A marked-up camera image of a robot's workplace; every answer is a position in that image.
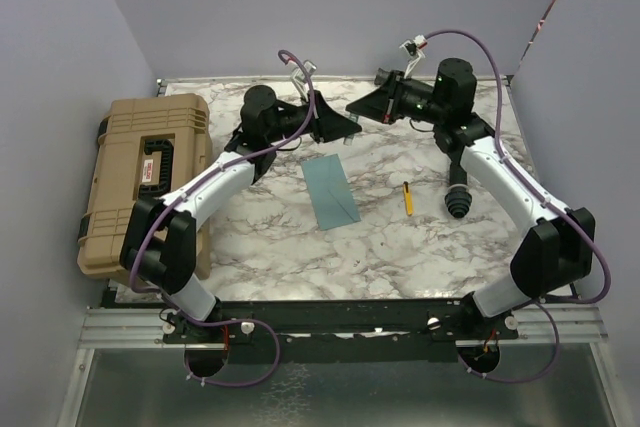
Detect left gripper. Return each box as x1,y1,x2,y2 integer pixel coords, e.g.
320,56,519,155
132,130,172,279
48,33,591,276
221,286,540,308
266,90,361,144

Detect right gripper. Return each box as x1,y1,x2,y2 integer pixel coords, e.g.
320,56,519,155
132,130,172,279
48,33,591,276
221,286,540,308
347,71,446,126

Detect teal envelope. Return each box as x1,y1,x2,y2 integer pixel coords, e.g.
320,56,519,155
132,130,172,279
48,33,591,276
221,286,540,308
302,154,361,231

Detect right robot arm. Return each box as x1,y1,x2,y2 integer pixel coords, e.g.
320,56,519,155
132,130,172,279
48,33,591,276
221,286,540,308
346,58,595,338

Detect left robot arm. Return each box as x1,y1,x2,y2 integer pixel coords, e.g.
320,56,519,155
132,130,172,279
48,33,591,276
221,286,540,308
119,85,362,342

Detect yellow utility knife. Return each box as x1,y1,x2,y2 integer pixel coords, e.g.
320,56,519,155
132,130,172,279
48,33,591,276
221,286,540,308
403,182,414,216

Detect tan plastic tool case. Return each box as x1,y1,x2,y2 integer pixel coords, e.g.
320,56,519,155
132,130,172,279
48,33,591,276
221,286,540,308
77,94,212,286

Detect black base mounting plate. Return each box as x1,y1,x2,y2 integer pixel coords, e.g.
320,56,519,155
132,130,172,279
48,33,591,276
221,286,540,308
163,298,518,364

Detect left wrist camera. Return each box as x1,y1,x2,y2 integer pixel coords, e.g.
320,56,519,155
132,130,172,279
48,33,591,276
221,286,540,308
290,60,317,99

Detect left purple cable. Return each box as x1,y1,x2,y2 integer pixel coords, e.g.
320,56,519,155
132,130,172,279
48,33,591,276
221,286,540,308
128,49,321,294

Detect purple cable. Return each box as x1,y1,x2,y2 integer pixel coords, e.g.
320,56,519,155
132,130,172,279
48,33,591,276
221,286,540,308
424,29,611,304
128,49,321,294

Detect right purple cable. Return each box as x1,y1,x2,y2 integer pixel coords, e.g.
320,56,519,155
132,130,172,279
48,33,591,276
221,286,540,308
424,29,611,304

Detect black corrugated hose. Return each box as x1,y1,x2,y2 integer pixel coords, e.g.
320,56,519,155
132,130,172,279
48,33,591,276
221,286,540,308
374,66,473,221

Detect aluminium frame rail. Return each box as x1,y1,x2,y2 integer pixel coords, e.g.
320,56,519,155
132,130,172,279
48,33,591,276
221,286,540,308
79,305,609,349

